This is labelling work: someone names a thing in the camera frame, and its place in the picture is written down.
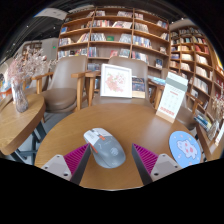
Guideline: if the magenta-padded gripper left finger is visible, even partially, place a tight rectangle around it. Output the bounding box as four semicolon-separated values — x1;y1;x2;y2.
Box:
40;143;92;186

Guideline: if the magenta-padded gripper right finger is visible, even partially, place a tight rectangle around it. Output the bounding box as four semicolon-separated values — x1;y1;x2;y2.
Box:
131;143;184;186

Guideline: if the grey and white computer mouse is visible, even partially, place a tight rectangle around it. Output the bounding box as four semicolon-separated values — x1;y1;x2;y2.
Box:
83;127;127;169

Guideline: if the round blue cartoon mouse pad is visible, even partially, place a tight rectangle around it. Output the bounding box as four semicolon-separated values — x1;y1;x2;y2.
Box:
168;130;203;169

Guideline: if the brown armchair with wooden arms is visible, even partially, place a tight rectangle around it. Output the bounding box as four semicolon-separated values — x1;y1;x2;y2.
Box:
30;54;90;114
149;68;202;132
84;55;158;108

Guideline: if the stack of colourful books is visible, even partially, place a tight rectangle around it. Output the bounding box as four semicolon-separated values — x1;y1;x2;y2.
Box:
193;112;213;132

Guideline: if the white sign on wooden stand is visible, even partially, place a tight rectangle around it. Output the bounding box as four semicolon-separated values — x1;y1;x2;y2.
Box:
155;71;189;124

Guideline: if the glass vase with beige flowers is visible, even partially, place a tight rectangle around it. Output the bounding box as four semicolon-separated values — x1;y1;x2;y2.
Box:
206;96;224;141

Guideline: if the dark blue standing book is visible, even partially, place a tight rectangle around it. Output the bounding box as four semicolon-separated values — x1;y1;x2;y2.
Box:
131;76;147;99

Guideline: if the small white and red sign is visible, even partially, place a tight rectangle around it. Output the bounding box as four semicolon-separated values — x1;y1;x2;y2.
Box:
215;124;224;147

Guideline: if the teal book stack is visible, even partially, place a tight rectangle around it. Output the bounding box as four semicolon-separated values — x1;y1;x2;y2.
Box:
148;75;167;87

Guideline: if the glass vase with pink flowers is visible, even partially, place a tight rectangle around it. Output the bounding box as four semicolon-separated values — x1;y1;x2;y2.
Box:
7;48;56;114

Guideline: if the white framed floral picture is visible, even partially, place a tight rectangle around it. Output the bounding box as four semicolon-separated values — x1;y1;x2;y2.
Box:
99;63;133;99

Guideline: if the curved wooden bookshelf unit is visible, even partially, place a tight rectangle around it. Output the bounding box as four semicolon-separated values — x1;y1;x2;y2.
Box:
169;24;224;125

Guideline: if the distant wooden bookshelf unit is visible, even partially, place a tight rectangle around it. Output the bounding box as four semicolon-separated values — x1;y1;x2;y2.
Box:
21;41;44;60

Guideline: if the wide wooden bookshelf unit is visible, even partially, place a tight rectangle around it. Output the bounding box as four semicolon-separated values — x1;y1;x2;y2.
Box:
57;6;171;74

